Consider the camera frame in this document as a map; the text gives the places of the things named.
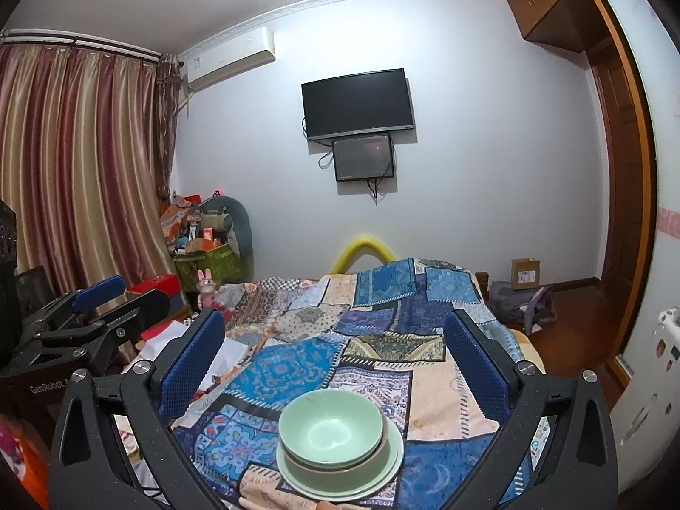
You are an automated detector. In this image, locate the small black monitor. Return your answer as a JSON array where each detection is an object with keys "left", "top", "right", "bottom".
[{"left": 332, "top": 134, "right": 395, "bottom": 182}]

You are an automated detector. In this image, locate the green plate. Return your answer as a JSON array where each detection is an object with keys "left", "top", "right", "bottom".
[{"left": 276, "top": 422, "right": 405, "bottom": 502}]

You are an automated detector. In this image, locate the striped brown curtain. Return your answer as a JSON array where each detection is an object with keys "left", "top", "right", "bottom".
[{"left": 0, "top": 42, "right": 182, "bottom": 367}]

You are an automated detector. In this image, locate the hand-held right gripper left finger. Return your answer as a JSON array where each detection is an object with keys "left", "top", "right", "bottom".
[{"left": 49, "top": 308, "right": 235, "bottom": 510}]

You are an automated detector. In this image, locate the black wall television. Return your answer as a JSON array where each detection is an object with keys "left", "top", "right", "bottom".
[{"left": 301, "top": 68, "right": 415, "bottom": 142}]

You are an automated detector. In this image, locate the curtain rod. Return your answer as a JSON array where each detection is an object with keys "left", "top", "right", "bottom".
[{"left": 0, "top": 31, "right": 163, "bottom": 62}]

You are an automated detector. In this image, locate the white air conditioner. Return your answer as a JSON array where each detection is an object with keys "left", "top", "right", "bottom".
[{"left": 178, "top": 26, "right": 277, "bottom": 91}]

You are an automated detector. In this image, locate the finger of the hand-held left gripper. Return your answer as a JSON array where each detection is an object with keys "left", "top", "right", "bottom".
[
  {"left": 20, "top": 275, "right": 127, "bottom": 331},
  {"left": 8, "top": 291, "right": 172, "bottom": 366}
]

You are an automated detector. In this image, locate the pink bowl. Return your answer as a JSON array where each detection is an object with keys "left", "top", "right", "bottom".
[{"left": 281, "top": 424, "right": 392, "bottom": 473}]

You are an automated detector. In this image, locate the green bowl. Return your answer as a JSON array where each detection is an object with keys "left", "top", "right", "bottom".
[{"left": 278, "top": 389, "right": 384, "bottom": 464}]

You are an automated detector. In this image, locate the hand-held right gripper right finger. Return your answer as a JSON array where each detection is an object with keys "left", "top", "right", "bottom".
[{"left": 443, "top": 307, "right": 620, "bottom": 510}]

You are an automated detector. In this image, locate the pink rabbit toy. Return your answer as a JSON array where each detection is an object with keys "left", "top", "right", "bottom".
[{"left": 195, "top": 269, "right": 219, "bottom": 309}]

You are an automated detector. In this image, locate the wooden wardrobe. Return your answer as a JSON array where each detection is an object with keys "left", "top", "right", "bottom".
[{"left": 504, "top": 0, "right": 655, "bottom": 383}]

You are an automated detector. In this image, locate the yellow foam tube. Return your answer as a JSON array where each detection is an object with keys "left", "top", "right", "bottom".
[{"left": 330, "top": 235, "right": 397, "bottom": 275}]

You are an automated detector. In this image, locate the patchwork blanket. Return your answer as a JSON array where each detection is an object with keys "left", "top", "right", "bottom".
[{"left": 114, "top": 258, "right": 550, "bottom": 510}]

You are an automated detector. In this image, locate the white stickered appliance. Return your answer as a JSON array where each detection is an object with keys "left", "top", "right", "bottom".
[{"left": 610, "top": 305, "right": 680, "bottom": 495}]

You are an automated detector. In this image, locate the red box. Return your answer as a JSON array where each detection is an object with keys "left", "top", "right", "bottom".
[{"left": 126, "top": 273, "right": 179, "bottom": 299}]

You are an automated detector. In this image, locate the cardboard box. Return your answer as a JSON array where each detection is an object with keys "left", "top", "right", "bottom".
[{"left": 511, "top": 258, "right": 541, "bottom": 291}]

